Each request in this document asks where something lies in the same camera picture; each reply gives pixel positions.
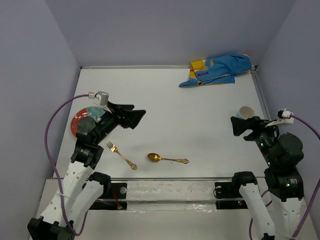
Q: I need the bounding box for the blue pikachu placemat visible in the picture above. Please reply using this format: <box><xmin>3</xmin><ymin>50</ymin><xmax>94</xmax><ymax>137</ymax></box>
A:
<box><xmin>179</xmin><ymin>54</ymin><xmax>252</xmax><ymax>88</ymax></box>

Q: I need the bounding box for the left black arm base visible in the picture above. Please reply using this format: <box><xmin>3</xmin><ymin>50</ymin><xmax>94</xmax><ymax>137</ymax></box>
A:
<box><xmin>89</xmin><ymin>182</ymin><xmax>128</xmax><ymax>211</ymax></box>

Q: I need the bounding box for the blue mug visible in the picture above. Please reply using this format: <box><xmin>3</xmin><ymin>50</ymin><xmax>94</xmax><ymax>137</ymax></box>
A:
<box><xmin>236</xmin><ymin>106</ymin><xmax>255</xmax><ymax>120</ymax></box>

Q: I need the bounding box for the metal table rail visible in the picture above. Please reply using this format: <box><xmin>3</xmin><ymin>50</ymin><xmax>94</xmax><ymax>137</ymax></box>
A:
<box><xmin>80</xmin><ymin>65</ymin><xmax>271</xmax><ymax>120</ymax></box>

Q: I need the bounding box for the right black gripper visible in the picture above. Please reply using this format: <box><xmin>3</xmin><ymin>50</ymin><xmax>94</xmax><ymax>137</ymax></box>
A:
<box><xmin>229</xmin><ymin>114</ymin><xmax>280</xmax><ymax>166</ymax></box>

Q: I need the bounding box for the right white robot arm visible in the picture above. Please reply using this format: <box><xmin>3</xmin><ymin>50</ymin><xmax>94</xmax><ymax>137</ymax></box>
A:
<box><xmin>230</xmin><ymin>116</ymin><xmax>304</xmax><ymax>240</ymax></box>

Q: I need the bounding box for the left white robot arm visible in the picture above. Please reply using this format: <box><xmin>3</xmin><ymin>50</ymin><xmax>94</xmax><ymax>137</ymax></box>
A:
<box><xmin>27</xmin><ymin>102</ymin><xmax>146</xmax><ymax>240</ymax></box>

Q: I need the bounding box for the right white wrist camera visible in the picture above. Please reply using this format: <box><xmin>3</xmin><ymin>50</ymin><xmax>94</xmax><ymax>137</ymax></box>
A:
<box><xmin>266</xmin><ymin>108</ymin><xmax>294</xmax><ymax>127</ymax></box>

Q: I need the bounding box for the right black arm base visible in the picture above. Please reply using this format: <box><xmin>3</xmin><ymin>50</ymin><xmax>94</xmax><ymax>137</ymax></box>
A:
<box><xmin>212</xmin><ymin>181</ymin><xmax>248</xmax><ymax>210</ymax></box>

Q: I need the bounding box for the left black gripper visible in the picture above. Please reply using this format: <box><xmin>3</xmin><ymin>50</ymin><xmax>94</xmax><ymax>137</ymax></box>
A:
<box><xmin>93</xmin><ymin>101</ymin><xmax>146</xmax><ymax>144</ymax></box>

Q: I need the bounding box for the red and teal plate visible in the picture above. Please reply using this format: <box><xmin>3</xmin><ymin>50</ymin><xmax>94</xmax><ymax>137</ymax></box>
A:
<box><xmin>70</xmin><ymin>106</ymin><xmax>106</xmax><ymax>137</ymax></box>

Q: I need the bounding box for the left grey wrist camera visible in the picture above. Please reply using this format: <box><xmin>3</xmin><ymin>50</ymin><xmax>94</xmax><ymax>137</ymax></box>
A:
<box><xmin>93</xmin><ymin>91</ymin><xmax>109</xmax><ymax>107</ymax></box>

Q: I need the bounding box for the gold fork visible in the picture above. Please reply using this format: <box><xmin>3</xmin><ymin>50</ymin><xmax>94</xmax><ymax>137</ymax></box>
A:
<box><xmin>106</xmin><ymin>141</ymin><xmax>137</xmax><ymax>170</ymax></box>

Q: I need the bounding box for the gold spoon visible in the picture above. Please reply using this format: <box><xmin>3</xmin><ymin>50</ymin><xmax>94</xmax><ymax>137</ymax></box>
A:
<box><xmin>147</xmin><ymin>153</ymin><xmax>190</xmax><ymax>164</ymax></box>

